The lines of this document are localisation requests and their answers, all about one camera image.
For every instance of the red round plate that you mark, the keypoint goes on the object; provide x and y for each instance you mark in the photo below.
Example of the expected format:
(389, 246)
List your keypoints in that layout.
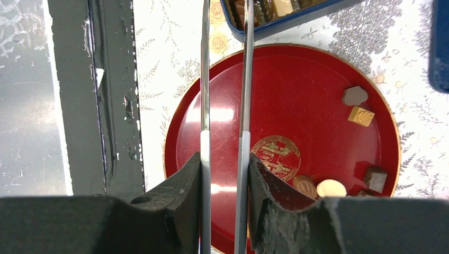
(301, 101)

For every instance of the blue box lid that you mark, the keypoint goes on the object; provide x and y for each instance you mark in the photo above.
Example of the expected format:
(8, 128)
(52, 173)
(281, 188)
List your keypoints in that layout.
(438, 53)

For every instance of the gold square chocolate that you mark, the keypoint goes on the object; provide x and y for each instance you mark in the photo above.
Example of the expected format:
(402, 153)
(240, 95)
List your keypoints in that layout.
(361, 116)

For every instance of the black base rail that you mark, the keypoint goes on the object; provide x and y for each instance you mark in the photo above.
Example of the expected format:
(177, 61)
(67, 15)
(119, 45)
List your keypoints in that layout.
(96, 68)

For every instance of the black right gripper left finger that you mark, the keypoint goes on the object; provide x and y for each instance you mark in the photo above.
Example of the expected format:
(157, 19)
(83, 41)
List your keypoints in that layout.
(165, 219)

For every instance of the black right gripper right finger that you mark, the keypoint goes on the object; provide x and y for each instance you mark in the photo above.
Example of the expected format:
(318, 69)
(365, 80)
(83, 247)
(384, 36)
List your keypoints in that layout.
(283, 220)

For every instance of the blue chocolate box with tray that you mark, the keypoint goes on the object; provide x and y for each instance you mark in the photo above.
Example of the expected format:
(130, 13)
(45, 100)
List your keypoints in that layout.
(271, 17)

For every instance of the floral tablecloth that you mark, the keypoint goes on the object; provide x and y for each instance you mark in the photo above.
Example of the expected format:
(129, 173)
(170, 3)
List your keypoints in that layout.
(387, 41)

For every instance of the silver metal tongs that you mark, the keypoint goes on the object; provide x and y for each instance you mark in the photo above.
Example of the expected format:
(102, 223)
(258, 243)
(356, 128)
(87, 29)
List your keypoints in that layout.
(240, 241)

